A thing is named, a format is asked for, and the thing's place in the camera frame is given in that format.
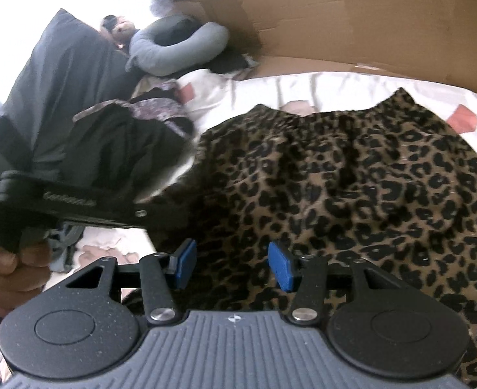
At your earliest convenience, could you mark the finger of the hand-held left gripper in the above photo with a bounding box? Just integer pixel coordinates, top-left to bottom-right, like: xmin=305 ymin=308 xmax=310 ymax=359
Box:
xmin=100 ymin=194 xmax=195 ymax=230

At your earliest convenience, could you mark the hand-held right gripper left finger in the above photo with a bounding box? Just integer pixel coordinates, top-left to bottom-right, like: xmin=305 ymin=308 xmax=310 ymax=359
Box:
xmin=65 ymin=238 xmax=198 ymax=327

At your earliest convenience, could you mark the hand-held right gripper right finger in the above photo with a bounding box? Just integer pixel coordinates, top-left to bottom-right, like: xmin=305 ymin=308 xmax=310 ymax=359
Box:
xmin=268 ymin=240 xmax=398 ymax=327

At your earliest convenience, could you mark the leopard print skirt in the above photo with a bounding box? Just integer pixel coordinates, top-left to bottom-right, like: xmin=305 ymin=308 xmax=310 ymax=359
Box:
xmin=121 ymin=87 xmax=477 ymax=388

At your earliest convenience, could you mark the person's left hand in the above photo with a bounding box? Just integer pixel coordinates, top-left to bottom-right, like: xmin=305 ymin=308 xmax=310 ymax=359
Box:
xmin=0 ymin=237 xmax=53 ymax=320

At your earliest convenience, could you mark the black floral garment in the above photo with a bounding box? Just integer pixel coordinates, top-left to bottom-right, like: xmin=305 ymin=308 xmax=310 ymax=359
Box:
xmin=62 ymin=81 xmax=198 ymax=211

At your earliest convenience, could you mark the dark grey pillow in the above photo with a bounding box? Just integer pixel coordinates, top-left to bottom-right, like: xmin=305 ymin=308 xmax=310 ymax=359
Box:
xmin=1 ymin=8 xmax=142 ymax=171

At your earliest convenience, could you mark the grey neck pillow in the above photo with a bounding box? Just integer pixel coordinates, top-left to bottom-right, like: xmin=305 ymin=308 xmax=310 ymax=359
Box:
xmin=125 ymin=15 xmax=230 ymax=77

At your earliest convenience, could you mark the small stuffed toy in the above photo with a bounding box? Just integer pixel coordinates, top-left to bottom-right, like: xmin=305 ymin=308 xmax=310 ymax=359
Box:
xmin=101 ymin=14 xmax=139 ymax=51

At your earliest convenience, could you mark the white printed blanket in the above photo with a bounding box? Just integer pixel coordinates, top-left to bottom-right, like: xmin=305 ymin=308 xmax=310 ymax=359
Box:
xmin=48 ymin=69 xmax=477 ymax=292

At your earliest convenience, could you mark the flattened cardboard box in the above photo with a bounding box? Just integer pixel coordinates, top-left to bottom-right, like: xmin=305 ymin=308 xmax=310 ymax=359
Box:
xmin=169 ymin=0 xmax=477 ymax=100

